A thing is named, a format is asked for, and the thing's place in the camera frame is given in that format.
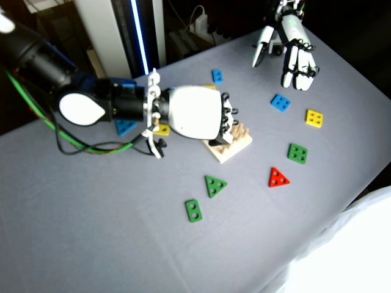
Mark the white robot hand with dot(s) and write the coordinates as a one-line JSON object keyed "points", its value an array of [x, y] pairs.
{"points": [[195, 111], [294, 33]]}

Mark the yellow rectangle two-hole block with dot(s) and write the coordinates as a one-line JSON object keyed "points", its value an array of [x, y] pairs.
{"points": [[210, 87], [162, 132]]}

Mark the blue rectangle two-hole block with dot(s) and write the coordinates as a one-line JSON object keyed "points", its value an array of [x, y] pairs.
{"points": [[217, 77]]}

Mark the wooden peg board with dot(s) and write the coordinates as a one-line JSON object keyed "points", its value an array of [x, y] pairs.
{"points": [[227, 152]]}

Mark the blue square four-hole block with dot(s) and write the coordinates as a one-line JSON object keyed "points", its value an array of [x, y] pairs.
{"points": [[280, 98]]}

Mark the blue triangle block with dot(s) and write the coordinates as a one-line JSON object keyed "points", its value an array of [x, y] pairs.
{"points": [[123, 128]]}

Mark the green triangle three-hole block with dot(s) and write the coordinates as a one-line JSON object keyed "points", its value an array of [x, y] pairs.
{"points": [[211, 186]]}

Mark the yellow square four-hole block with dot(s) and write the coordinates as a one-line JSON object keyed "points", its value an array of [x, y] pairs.
{"points": [[314, 118]]}

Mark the green rectangle two-hole block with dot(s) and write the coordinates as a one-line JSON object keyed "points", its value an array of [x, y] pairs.
{"points": [[193, 211]]}

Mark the red triangle three-hole block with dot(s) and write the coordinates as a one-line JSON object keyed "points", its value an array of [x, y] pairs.
{"points": [[276, 176]]}

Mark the green square four-hole block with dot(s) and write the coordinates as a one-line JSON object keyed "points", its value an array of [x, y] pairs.
{"points": [[297, 158]]}

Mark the white power adapter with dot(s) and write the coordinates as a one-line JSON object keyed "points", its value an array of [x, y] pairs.
{"points": [[200, 23]]}

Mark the blue light strip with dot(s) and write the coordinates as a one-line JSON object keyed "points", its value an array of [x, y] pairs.
{"points": [[139, 30]]}

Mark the white pillar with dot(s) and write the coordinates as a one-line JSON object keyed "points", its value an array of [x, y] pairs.
{"points": [[104, 36]]}

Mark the grey tablecloth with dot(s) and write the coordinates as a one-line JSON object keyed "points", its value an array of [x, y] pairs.
{"points": [[91, 229]]}

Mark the white backdrop cloth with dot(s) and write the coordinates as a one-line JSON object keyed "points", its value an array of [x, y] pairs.
{"points": [[351, 259]]}

